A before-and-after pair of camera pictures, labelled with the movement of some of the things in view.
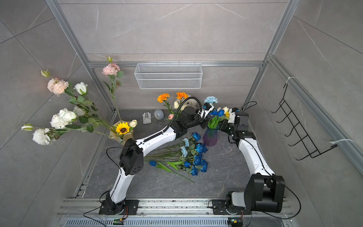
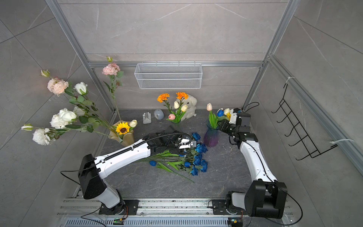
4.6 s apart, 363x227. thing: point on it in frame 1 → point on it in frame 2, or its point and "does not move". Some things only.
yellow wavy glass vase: x=113 y=134 does not move
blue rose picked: x=201 y=148 does not move
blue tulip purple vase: x=214 y=113 → x=165 y=155
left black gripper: x=204 y=122 → x=175 y=151
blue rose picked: x=196 y=136 does not move
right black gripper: x=224 y=123 does not move
